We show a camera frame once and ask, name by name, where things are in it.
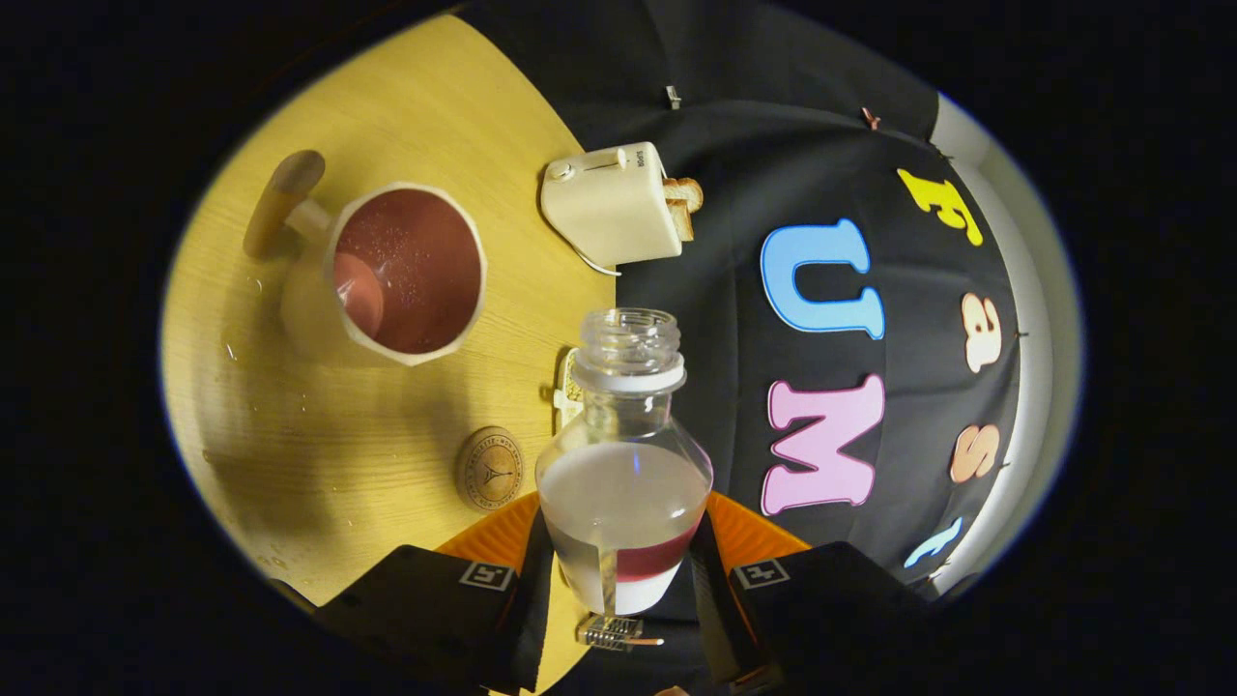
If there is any white cup with wooden handle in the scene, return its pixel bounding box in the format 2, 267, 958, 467
244, 150, 487, 367

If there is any round cork coaster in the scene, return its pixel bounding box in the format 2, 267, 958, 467
455, 426, 526, 512

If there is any wooden table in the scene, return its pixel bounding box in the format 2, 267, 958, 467
159, 12, 619, 696

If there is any clear juice bottle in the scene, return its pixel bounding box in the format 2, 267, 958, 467
534, 307, 714, 617

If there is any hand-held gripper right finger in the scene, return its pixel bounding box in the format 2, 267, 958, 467
688, 491, 934, 692

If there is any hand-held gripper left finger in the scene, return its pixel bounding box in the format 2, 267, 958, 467
314, 491, 554, 695

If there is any white toaster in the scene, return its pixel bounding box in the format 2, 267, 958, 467
539, 141, 685, 269

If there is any white divided condiment dish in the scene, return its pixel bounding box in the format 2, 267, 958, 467
553, 346, 586, 431

